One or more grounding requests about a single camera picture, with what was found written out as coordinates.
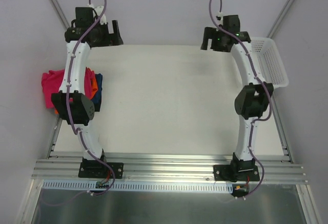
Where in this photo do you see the pink t shirt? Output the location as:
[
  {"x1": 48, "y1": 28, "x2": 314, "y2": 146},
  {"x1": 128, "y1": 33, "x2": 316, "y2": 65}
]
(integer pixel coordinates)
[{"x1": 40, "y1": 67, "x2": 94, "y2": 110}]

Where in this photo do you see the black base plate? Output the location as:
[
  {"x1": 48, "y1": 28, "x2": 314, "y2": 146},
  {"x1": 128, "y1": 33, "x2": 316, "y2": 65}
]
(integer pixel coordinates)
[
  {"x1": 78, "y1": 158, "x2": 124, "y2": 179},
  {"x1": 213, "y1": 165, "x2": 260, "y2": 182}
]

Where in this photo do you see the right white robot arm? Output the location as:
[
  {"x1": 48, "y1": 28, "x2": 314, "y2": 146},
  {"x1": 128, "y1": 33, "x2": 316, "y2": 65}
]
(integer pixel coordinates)
[{"x1": 201, "y1": 15, "x2": 274, "y2": 180}]

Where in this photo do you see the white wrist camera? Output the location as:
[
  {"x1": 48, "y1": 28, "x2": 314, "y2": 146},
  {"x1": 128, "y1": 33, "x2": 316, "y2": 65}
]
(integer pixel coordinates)
[
  {"x1": 216, "y1": 11, "x2": 223, "y2": 27},
  {"x1": 87, "y1": 4, "x2": 108, "y2": 25}
]

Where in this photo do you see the white plastic basket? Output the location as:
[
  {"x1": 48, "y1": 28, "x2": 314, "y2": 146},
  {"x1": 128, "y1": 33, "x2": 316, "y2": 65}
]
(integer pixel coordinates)
[{"x1": 251, "y1": 37, "x2": 289, "y2": 89}]

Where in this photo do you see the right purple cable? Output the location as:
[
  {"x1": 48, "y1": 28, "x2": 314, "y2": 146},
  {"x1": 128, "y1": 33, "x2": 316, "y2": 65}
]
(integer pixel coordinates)
[{"x1": 209, "y1": 0, "x2": 273, "y2": 196}]

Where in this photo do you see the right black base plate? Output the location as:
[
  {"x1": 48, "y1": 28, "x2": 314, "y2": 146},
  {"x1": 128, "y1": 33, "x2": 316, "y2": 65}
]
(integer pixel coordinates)
[{"x1": 213, "y1": 165, "x2": 260, "y2": 182}]

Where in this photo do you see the white slotted cable duct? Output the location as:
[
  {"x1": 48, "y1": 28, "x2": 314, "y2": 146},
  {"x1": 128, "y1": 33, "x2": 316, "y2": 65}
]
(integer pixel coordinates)
[{"x1": 43, "y1": 180, "x2": 233, "y2": 193}]

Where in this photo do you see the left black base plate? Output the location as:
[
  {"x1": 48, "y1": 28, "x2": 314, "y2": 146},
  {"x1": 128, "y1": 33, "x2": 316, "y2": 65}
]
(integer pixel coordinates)
[{"x1": 78, "y1": 158, "x2": 124, "y2": 179}]

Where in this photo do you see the orange t shirt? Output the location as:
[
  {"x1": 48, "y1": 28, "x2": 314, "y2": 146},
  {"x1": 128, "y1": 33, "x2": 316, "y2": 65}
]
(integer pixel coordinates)
[{"x1": 53, "y1": 75, "x2": 99, "y2": 114}]

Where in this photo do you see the blue t shirt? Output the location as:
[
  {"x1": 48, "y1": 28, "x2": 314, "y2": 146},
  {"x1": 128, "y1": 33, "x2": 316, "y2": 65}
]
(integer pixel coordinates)
[{"x1": 91, "y1": 73, "x2": 103, "y2": 107}]

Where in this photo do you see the aluminium rail frame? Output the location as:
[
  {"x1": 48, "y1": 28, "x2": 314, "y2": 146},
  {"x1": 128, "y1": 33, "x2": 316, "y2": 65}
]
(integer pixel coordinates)
[{"x1": 31, "y1": 44, "x2": 308, "y2": 184}]

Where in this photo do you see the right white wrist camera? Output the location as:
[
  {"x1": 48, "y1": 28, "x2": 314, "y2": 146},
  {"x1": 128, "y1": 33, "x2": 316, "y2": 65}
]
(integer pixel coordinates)
[{"x1": 216, "y1": 11, "x2": 223, "y2": 27}]

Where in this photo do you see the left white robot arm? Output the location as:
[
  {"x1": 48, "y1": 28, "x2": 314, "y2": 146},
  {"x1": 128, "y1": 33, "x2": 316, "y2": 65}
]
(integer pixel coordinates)
[{"x1": 51, "y1": 4, "x2": 123, "y2": 177}]

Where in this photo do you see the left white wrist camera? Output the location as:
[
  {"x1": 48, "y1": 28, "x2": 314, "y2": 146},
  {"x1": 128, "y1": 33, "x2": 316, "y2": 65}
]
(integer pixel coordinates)
[{"x1": 87, "y1": 4, "x2": 108, "y2": 25}]

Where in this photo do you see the black t shirt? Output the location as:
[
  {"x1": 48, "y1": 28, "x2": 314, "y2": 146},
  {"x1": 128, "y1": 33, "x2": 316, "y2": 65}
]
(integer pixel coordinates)
[{"x1": 94, "y1": 103, "x2": 101, "y2": 112}]

